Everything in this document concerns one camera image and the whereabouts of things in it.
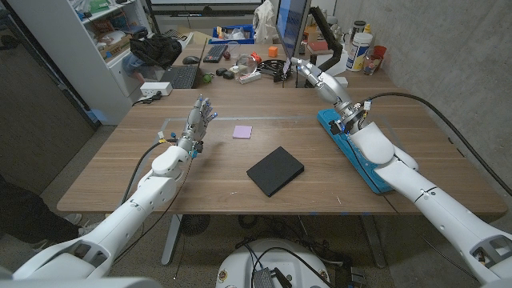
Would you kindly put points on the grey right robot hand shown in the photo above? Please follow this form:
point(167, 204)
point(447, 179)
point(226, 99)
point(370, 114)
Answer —
point(328, 86)

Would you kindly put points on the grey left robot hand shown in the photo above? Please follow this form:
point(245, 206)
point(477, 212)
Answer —
point(196, 122)

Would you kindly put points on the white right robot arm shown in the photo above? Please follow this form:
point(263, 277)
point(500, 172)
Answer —
point(432, 200)

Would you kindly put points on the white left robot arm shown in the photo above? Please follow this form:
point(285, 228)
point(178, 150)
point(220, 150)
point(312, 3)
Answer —
point(154, 192)

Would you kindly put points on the purple sticky note pad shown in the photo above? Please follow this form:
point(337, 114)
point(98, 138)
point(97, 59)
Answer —
point(242, 132)

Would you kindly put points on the blue toy piano keyboard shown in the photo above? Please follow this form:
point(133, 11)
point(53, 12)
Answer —
point(356, 160)

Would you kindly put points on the black photo album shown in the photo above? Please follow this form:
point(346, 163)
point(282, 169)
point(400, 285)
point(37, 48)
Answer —
point(275, 171)

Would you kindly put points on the white box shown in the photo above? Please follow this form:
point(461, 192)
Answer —
point(343, 81)

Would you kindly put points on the green ball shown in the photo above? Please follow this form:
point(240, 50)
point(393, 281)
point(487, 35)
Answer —
point(206, 78)

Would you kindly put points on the white wipes canister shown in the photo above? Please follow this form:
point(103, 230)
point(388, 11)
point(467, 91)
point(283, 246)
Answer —
point(358, 52)

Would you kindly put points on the black laptop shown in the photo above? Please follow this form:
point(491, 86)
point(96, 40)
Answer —
point(182, 76)

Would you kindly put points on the white power strip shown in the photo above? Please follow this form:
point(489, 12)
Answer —
point(156, 89)

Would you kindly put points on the small black case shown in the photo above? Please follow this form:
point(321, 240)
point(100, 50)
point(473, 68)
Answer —
point(228, 74)

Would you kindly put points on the red cup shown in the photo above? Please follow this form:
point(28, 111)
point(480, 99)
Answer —
point(380, 53)

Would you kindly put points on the black computer mouse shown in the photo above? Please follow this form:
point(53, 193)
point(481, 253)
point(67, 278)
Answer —
point(191, 60)

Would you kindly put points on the orange cube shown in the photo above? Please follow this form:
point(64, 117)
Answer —
point(273, 51)

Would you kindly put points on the black computer keyboard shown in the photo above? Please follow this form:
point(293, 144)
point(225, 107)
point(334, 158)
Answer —
point(215, 53)

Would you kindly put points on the computer monitor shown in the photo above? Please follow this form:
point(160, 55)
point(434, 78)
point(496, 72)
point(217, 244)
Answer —
point(290, 24)

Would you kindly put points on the clear glass bowl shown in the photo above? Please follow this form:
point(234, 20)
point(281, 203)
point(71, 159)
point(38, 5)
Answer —
point(246, 65)

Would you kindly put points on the black backpack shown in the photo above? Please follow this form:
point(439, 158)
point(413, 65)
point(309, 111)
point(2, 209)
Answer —
point(156, 50)

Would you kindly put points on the white plastic bag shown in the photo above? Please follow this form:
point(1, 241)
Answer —
point(265, 22)

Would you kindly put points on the blue plastic bin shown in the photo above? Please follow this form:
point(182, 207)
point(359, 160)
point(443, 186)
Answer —
point(250, 34)

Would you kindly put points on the black round fan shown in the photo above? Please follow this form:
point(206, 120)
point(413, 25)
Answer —
point(194, 224)

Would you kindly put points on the grey table leg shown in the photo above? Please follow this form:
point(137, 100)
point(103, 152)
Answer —
point(171, 240)
point(375, 244)

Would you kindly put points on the white shelf unit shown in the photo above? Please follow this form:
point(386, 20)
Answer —
point(76, 60)

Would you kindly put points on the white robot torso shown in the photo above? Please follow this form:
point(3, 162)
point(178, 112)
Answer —
point(240, 260)

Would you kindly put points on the white sneaker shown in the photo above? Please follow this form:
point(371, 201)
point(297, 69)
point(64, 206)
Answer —
point(73, 218)
point(90, 229)

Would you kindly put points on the person leg black trousers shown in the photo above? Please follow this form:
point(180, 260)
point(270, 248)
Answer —
point(24, 220)

